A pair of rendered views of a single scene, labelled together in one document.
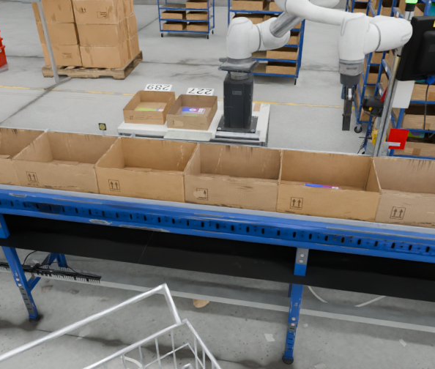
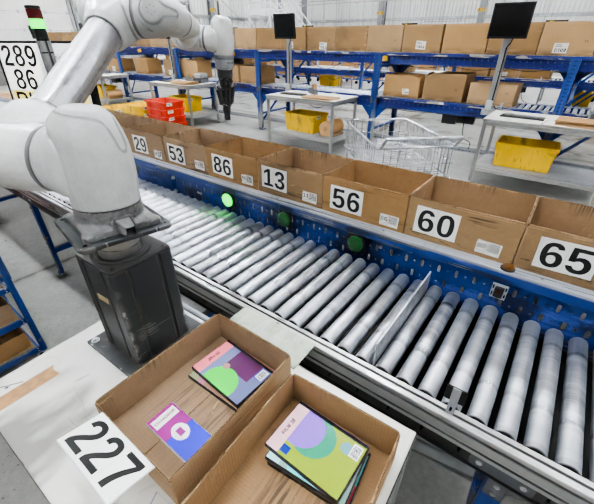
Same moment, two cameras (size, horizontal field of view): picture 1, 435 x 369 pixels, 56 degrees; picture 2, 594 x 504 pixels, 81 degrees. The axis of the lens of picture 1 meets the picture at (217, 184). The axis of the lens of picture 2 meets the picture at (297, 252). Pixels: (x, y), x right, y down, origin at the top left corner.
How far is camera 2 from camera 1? 3.20 m
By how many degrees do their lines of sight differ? 111
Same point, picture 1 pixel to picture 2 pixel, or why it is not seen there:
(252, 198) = (307, 164)
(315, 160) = (236, 161)
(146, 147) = (376, 198)
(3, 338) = not seen: hidden behind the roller
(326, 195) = (266, 146)
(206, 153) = (315, 183)
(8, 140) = not seen: outside the picture
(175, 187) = (360, 173)
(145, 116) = (335, 407)
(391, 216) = not seen: hidden behind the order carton
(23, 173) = (520, 210)
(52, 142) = (513, 237)
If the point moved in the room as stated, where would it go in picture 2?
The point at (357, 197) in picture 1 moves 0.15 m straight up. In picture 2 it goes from (251, 143) to (250, 116)
